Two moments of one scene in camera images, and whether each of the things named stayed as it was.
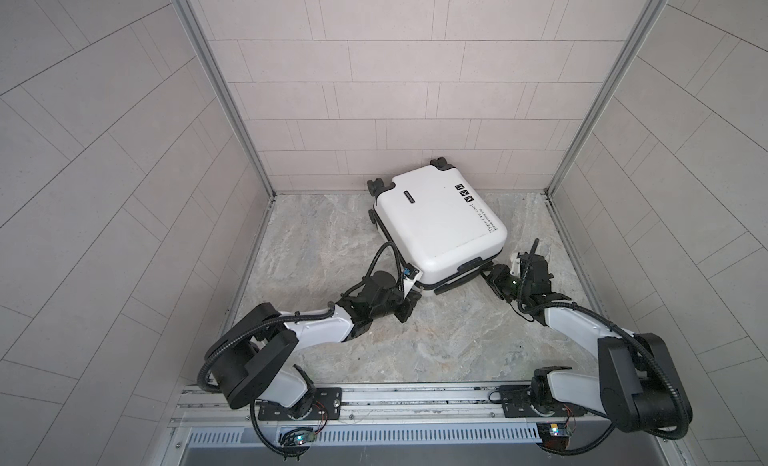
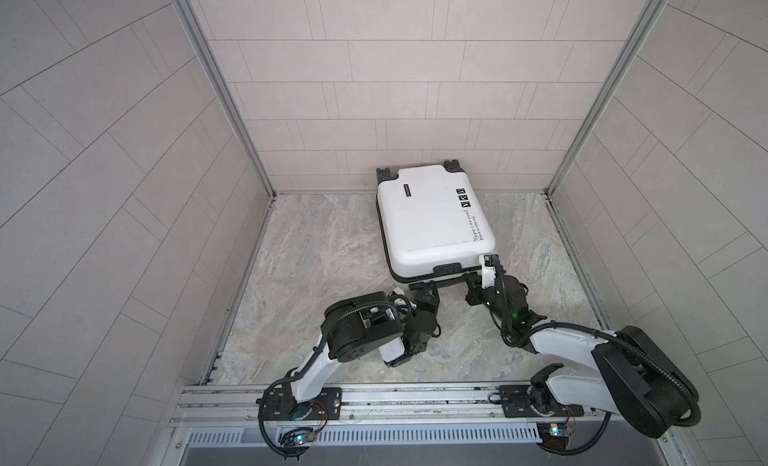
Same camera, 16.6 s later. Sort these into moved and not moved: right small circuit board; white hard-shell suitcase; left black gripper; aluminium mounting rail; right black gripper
Moved: right black gripper; left black gripper
Not moved: white hard-shell suitcase; right small circuit board; aluminium mounting rail
